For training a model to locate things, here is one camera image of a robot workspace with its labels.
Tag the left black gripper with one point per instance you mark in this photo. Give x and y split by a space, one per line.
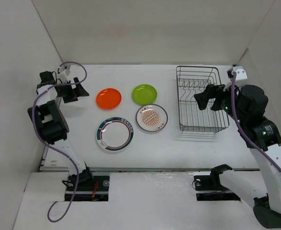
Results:
79 91

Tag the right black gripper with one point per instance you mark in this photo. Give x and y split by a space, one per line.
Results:
211 91

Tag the orange plastic plate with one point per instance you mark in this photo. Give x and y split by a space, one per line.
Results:
108 99

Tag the green plastic plate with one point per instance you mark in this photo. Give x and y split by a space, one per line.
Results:
144 94

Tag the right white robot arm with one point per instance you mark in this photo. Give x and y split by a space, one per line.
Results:
246 105

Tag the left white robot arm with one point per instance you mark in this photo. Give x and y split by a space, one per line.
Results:
52 127

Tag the white plate teal rim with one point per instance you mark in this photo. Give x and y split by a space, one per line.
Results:
114 134

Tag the white plate orange sunburst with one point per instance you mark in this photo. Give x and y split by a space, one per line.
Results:
152 118

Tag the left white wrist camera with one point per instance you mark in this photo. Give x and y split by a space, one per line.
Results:
63 72

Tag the dark wire dish rack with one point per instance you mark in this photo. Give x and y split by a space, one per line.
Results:
191 80

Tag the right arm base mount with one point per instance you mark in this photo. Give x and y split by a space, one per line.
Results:
207 191

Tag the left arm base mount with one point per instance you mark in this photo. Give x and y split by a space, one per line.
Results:
96 191

